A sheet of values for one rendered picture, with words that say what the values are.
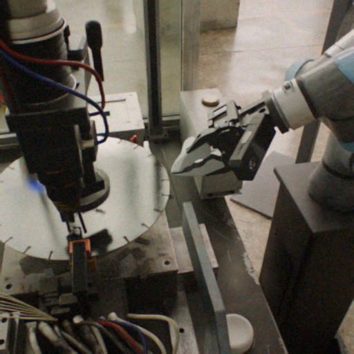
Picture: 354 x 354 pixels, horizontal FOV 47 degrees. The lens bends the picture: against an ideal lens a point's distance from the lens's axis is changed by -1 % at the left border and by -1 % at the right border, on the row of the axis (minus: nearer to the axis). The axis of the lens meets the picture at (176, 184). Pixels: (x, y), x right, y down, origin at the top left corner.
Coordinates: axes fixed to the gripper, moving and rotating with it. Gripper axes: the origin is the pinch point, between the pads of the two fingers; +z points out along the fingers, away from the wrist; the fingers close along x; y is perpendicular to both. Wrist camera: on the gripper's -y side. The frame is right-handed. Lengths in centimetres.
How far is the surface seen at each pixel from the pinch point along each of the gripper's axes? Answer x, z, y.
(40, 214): 10.0, 21.9, -6.5
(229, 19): -104, 8, 333
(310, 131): -82, -18, 98
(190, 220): -0.2, -1.9, -12.5
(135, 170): 1.4, 9.0, 5.3
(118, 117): 0.6, 17.3, 32.4
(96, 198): 5.6, 13.6, -3.4
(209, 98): -11.5, -2.5, 40.0
